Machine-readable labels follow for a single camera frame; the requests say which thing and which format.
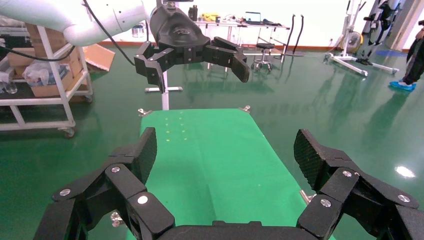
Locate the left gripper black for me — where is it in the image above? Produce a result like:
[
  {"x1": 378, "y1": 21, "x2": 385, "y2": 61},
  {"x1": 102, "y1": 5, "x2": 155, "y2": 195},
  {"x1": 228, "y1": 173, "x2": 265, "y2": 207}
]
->
[{"x1": 133, "y1": 5, "x2": 251, "y2": 94}]

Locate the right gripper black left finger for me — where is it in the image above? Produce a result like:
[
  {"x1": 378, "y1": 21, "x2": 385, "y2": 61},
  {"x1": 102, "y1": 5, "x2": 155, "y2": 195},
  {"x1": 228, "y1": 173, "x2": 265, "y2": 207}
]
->
[{"x1": 33, "y1": 126, "x2": 175, "y2": 240}]

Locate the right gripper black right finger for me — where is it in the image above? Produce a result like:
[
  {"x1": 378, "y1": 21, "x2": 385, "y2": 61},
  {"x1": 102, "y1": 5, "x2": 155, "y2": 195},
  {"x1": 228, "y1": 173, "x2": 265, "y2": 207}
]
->
[{"x1": 293, "y1": 128, "x2": 424, "y2": 240}]

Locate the flat cardboard sheet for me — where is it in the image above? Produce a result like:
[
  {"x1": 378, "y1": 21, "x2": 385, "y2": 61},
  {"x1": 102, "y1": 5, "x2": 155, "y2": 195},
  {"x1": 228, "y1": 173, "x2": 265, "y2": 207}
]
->
[{"x1": 82, "y1": 43, "x2": 116, "y2": 73}]

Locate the brown cardboard storage box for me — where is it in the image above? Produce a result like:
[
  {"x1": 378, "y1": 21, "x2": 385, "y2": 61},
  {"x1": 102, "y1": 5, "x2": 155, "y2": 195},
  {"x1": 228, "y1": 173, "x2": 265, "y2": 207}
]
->
[
  {"x1": 25, "y1": 23, "x2": 69, "y2": 58},
  {"x1": 31, "y1": 67, "x2": 90, "y2": 99},
  {"x1": 7, "y1": 46, "x2": 84, "y2": 79}
]

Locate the yellow object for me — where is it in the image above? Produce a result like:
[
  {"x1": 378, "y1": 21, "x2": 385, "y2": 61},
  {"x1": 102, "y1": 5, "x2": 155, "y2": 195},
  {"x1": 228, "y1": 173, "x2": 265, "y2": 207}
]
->
[{"x1": 200, "y1": 12, "x2": 220, "y2": 23}]

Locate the silver paint bucket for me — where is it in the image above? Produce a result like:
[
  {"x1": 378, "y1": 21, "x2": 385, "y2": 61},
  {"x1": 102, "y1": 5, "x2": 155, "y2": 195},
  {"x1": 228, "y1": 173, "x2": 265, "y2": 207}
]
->
[{"x1": 131, "y1": 23, "x2": 146, "y2": 38}]

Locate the white metal work table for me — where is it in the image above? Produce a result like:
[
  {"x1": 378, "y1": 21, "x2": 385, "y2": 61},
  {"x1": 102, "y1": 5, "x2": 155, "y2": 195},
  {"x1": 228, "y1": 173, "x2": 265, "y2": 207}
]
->
[{"x1": 195, "y1": 19, "x2": 291, "y2": 64}]

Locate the open laptop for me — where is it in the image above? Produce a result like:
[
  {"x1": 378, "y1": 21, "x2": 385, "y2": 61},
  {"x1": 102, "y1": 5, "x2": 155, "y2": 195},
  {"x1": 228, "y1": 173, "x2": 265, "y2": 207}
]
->
[{"x1": 245, "y1": 11, "x2": 263, "y2": 25}]

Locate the black round stool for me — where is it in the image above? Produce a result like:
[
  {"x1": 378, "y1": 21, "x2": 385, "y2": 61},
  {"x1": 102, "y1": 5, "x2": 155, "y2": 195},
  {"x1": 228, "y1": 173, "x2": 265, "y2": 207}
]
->
[{"x1": 251, "y1": 43, "x2": 276, "y2": 73}]

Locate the green cloth with hanging corner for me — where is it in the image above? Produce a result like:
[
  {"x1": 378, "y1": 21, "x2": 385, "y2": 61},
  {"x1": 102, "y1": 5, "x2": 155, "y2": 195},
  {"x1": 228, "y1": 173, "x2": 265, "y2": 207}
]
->
[{"x1": 125, "y1": 108, "x2": 335, "y2": 240}]

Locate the black curved pole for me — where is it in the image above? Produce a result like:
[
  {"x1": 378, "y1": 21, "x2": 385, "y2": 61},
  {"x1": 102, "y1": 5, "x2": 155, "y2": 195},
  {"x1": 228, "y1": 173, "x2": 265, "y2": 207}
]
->
[
  {"x1": 293, "y1": 14, "x2": 305, "y2": 56},
  {"x1": 284, "y1": 14, "x2": 296, "y2": 56}
]

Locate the blue shoe cover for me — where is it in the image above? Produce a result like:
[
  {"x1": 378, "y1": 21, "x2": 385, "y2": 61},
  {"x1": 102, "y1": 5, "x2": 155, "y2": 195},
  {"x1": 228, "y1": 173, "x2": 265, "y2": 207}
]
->
[{"x1": 389, "y1": 81, "x2": 417, "y2": 93}]

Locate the white shelf cart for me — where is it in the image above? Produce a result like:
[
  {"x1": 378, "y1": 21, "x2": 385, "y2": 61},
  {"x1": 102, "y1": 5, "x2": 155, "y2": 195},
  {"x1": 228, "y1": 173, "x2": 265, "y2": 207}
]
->
[{"x1": 0, "y1": 24, "x2": 94, "y2": 139}]

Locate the blue floor mat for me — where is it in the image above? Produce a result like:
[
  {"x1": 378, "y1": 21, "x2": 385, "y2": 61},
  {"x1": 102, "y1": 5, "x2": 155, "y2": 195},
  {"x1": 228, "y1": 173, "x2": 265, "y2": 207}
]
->
[{"x1": 375, "y1": 49, "x2": 408, "y2": 58}]

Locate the clear plastic bag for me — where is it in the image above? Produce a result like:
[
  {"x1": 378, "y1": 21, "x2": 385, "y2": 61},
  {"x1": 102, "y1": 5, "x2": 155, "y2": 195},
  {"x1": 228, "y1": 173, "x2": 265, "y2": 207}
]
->
[{"x1": 22, "y1": 60, "x2": 71, "y2": 88}]

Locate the person in dark clothes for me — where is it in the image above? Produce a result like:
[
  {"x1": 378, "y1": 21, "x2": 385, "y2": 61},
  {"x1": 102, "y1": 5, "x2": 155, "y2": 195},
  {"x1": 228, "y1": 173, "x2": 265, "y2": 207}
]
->
[{"x1": 399, "y1": 19, "x2": 424, "y2": 86}]

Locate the black standing machine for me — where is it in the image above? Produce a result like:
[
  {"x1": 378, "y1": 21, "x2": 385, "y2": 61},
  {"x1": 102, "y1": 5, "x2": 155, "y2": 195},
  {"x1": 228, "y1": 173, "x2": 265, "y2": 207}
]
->
[{"x1": 357, "y1": 0, "x2": 402, "y2": 65}]

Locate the black equipment case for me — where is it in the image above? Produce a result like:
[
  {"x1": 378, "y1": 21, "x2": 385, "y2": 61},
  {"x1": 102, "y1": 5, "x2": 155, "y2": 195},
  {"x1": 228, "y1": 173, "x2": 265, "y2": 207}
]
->
[{"x1": 0, "y1": 26, "x2": 34, "y2": 51}]

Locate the white floor stand post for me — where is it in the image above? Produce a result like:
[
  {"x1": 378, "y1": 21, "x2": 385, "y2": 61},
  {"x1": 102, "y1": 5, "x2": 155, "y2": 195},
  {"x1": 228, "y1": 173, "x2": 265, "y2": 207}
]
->
[{"x1": 145, "y1": 71, "x2": 183, "y2": 111}]

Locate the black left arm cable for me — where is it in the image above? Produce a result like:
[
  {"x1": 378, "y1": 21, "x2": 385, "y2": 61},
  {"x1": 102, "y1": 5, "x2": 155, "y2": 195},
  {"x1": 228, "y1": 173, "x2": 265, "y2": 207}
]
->
[{"x1": 0, "y1": 0, "x2": 136, "y2": 66}]

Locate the white wheeled stand frame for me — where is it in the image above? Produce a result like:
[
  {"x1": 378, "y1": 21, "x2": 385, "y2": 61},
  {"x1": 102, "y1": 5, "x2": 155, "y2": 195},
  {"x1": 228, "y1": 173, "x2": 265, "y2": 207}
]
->
[{"x1": 324, "y1": 0, "x2": 400, "y2": 78}]

